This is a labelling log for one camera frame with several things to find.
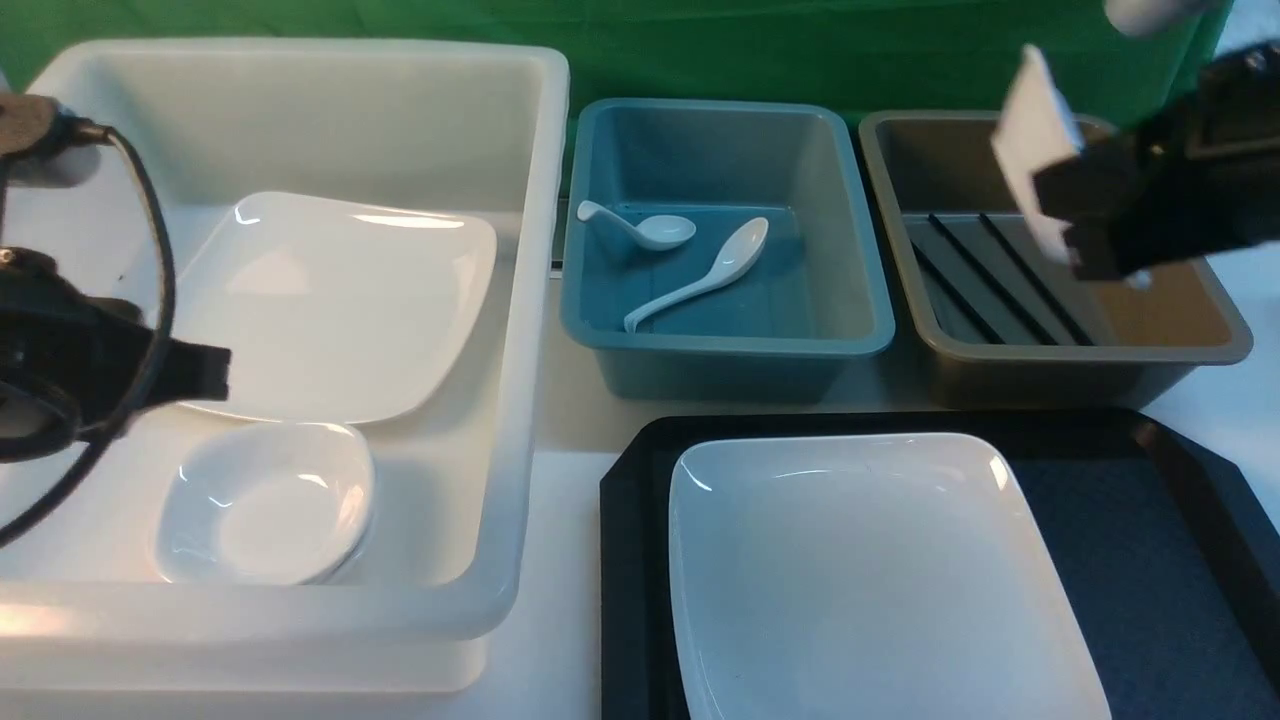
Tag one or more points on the large white rice plate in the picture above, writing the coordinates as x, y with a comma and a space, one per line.
899, 576

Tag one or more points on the blue plastic bin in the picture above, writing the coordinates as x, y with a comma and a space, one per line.
814, 302

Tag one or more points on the black serving tray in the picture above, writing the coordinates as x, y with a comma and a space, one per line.
1168, 559

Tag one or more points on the large white plastic bin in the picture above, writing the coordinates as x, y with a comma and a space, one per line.
436, 126

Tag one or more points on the green cloth backdrop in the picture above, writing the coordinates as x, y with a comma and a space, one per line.
847, 56

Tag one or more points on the short white spoon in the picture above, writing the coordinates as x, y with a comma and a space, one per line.
660, 233

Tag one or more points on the brown plastic bin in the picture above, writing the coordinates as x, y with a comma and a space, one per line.
1145, 339

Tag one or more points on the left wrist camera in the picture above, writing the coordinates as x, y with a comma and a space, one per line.
44, 145

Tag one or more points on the white square plate in bin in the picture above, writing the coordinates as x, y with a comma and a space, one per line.
334, 310

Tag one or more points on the long white soup spoon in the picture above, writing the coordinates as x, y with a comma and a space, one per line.
737, 256

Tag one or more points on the white small dish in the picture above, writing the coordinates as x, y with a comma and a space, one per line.
1034, 130

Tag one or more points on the white small bowl in bin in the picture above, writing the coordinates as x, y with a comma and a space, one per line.
267, 504

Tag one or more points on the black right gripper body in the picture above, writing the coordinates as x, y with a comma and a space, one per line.
1197, 177

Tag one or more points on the black chopstick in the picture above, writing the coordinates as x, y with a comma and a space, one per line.
983, 328
994, 284
1048, 298

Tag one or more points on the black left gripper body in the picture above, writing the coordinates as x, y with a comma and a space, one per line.
67, 358

